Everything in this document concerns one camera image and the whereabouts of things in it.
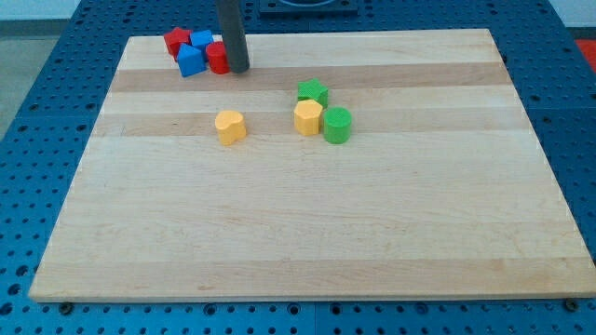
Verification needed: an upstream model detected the yellow hexagon block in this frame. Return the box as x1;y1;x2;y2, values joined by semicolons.
293;100;323;136

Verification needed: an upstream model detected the red cylinder block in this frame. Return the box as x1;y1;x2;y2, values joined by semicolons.
206;41;230;74

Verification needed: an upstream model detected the red star block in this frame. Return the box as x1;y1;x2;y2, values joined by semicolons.
163;27;192;60

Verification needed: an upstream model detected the light wooden board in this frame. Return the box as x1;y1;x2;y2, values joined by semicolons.
29;29;595;303

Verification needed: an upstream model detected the yellow heart block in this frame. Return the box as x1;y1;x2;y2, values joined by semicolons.
215;110;247;146

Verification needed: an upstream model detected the green cylinder block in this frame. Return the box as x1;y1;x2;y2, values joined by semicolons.
323;107;352;144

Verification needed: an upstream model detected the green star block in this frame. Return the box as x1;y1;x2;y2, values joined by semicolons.
297;78;329;108

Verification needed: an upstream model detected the blue cube block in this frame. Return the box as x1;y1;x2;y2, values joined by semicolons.
190;30;214;62

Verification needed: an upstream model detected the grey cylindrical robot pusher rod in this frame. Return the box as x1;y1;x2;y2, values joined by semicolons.
215;0;250;74

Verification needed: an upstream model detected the blue triangular block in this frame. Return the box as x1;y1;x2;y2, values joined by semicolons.
177;44;207;77

